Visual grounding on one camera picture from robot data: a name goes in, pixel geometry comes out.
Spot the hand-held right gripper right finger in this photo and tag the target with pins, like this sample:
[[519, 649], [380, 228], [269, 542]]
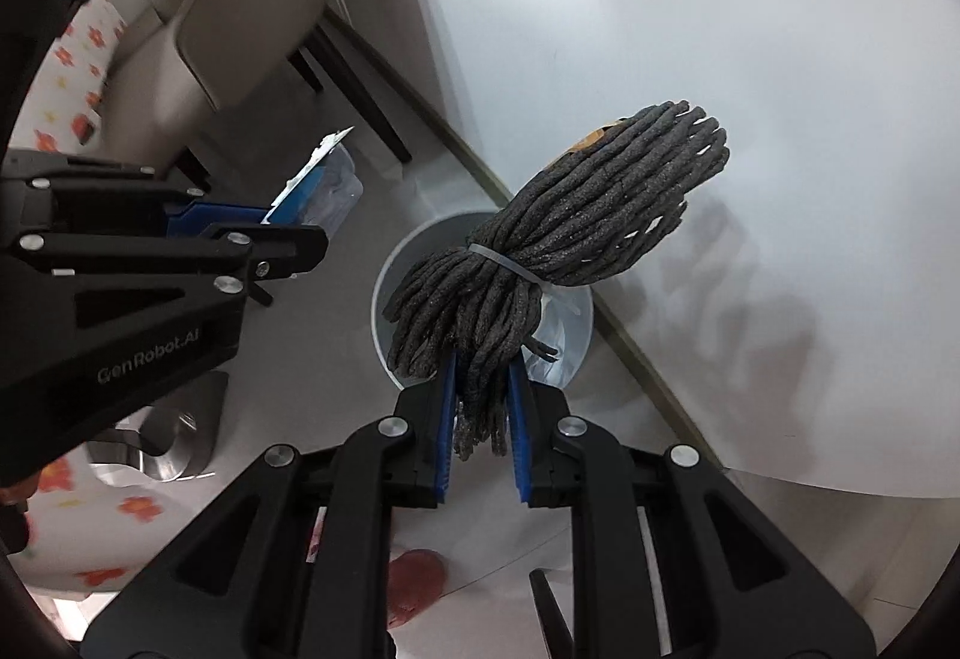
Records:
[[519, 438]]

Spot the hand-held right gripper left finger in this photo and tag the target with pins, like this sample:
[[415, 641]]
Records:
[[448, 438]]

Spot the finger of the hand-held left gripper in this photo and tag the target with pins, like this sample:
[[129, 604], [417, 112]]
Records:
[[277, 246], [217, 216]]

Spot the clear blister pack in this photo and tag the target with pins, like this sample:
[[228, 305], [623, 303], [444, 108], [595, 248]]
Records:
[[330, 186]]

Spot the white round trash bin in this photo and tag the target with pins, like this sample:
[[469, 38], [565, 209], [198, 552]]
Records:
[[431, 239]]

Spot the silver metal base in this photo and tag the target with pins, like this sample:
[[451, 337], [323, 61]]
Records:
[[176, 419]]

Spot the pink fuzzy slipper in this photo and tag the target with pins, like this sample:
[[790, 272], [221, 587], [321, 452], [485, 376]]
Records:
[[414, 584]]

